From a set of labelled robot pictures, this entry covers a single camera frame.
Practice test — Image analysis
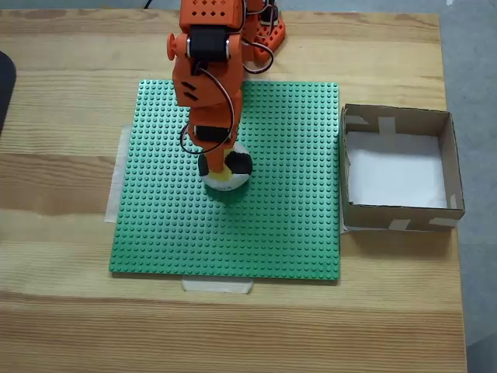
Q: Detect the thin servo wire loop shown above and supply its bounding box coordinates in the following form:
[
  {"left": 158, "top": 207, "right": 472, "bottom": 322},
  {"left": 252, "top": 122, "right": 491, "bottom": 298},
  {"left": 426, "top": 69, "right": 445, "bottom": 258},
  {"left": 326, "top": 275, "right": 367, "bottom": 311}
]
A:
[{"left": 180, "top": 61, "right": 238, "bottom": 155}]

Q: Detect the short masking tape strip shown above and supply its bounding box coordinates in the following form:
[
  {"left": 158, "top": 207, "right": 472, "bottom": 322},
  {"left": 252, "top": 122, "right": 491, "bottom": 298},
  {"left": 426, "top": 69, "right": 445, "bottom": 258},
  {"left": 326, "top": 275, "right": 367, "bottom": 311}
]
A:
[{"left": 181, "top": 277, "right": 255, "bottom": 295}]

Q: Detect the black rounded object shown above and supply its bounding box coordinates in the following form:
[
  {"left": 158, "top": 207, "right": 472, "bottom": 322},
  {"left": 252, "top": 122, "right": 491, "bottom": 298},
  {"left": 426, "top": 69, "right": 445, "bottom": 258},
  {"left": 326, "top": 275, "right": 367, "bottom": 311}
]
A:
[{"left": 0, "top": 50, "right": 19, "bottom": 137}]

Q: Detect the white paper sheet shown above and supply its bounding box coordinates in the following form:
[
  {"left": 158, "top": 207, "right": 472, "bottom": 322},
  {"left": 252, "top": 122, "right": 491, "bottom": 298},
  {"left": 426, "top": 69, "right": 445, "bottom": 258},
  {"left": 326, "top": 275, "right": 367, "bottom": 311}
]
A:
[{"left": 343, "top": 131, "right": 448, "bottom": 210}]

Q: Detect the long masking tape strip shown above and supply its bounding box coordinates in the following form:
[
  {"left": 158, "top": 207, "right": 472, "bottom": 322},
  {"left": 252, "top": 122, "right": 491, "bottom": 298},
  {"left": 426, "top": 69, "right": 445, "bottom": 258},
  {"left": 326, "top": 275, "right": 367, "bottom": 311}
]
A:
[{"left": 103, "top": 123, "right": 134, "bottom": 225}]

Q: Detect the green studded baseplate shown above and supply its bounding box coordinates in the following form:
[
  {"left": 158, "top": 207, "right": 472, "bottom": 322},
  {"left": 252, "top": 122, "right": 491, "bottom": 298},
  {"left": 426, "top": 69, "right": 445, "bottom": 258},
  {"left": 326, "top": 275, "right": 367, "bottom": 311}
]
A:
[{"left": 108, "top": 79, "right": 342, "bottom": 283}]

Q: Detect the open cardboard box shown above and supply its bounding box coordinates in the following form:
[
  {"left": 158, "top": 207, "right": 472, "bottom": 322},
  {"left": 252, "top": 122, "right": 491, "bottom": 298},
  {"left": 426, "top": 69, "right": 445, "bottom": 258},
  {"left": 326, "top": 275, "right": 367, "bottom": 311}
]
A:
[{"left": 340, "top": 103, "right": 466, "bottom": 233}]

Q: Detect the yellow black white fabric ball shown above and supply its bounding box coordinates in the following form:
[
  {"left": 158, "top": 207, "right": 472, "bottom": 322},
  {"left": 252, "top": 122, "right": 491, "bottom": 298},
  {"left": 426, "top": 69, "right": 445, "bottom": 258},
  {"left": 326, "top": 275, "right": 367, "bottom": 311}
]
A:
[{"left": 197, "top": 143, "right": 252, "bottom": 193}]

